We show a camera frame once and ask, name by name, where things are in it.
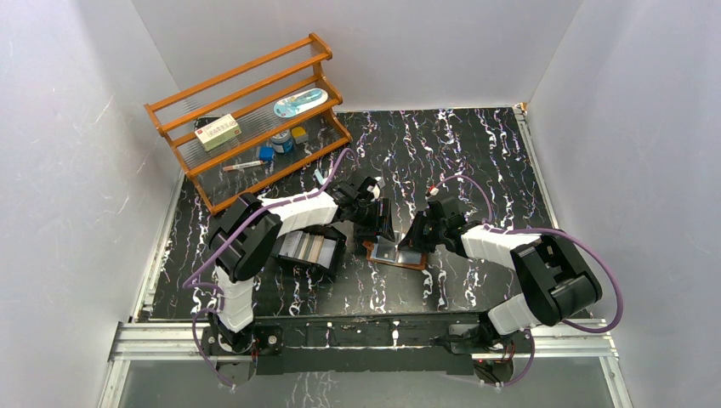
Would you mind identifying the blue white small jar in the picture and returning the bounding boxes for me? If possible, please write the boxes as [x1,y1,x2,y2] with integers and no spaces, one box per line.
[270,130,294,154]

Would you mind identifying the blue small cube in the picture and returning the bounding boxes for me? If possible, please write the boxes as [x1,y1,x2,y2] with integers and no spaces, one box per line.
[258,146,275,162]

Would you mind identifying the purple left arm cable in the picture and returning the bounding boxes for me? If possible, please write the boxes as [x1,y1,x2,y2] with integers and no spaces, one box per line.
[181,147,357,389]

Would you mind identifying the black card storage box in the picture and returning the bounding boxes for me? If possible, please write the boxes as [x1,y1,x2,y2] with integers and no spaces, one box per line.
[271,225,347,276]

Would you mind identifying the stack of cards in box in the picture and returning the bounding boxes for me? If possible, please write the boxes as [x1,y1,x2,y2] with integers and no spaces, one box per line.
[277,231,340,269]

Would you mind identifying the orange leather card holder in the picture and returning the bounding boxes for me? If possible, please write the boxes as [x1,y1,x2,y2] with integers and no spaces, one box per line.
[363,231,427,270]

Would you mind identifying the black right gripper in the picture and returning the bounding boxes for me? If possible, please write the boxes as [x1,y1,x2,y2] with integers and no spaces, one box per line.
[398,211,446,254]

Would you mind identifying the yellow grey small block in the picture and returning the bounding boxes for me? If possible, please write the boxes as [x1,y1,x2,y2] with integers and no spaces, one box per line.
[291,127,309,145]

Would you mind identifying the white red marker pen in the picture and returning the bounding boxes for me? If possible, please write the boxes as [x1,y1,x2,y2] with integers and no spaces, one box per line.
[222,160,265,172]

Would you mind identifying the blue oval blister pack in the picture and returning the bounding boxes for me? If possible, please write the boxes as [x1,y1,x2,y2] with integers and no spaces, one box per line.
[273,88,328,119]

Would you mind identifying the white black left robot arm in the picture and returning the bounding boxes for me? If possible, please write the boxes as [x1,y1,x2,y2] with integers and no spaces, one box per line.
[207,175,394,354]

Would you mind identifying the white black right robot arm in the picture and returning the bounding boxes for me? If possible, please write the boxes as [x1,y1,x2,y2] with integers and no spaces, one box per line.
[399,198,603,352]

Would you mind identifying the orange wooden shelf rack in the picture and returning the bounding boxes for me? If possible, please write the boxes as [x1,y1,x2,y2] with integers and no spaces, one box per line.
[145,32,352,213]

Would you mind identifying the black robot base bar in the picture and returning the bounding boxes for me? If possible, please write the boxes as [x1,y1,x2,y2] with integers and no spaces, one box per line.
[198,312,516,376]

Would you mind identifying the white green carton box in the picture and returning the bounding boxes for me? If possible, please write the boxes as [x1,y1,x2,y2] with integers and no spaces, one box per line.
[194,114,241,151]

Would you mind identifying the white blue stapler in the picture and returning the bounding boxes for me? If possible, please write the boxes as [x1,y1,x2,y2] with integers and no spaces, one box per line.
[313,169,326,185]

